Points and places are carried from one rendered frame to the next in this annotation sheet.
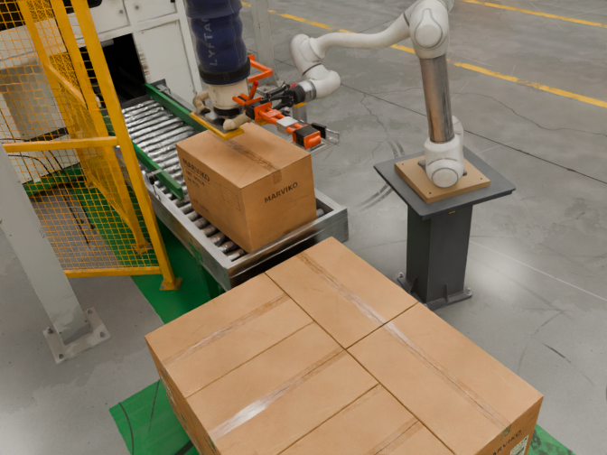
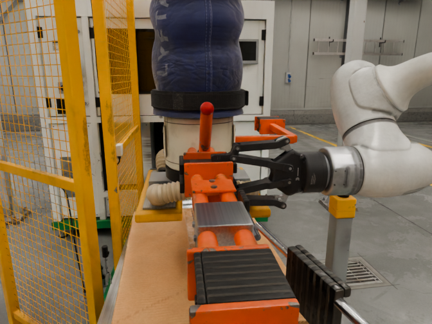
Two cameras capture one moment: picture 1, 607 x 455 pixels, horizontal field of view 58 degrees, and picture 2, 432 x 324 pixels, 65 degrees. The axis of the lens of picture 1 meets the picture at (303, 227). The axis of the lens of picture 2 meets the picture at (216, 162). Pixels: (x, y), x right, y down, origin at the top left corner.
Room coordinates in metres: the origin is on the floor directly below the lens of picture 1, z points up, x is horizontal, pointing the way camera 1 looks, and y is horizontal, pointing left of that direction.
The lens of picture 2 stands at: (1.66, -0.14, 1.41)
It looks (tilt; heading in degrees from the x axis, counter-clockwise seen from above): 15 degrees down; 26
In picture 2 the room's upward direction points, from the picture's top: straight up
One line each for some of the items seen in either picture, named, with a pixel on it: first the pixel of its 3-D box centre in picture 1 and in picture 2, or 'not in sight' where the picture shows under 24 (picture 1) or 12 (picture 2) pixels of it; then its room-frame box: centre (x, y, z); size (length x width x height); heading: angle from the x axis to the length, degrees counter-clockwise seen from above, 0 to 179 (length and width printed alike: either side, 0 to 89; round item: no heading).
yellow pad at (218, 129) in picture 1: (215, 119); (162, 185); (2.34, 0.34, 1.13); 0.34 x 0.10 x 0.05; 32
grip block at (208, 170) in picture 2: (258, 108); (206, 173); (2.18, 0.13, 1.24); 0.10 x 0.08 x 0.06; 122
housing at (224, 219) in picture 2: (287, 125); (221, 229); (2.00, 0.02, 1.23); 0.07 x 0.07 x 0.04; 32
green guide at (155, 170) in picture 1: (123, 145); not in sight; (3.25, 1.10, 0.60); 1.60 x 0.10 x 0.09; 31
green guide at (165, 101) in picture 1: (196, 118); not in sight; (3.53, 0.64, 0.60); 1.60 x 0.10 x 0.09; 31
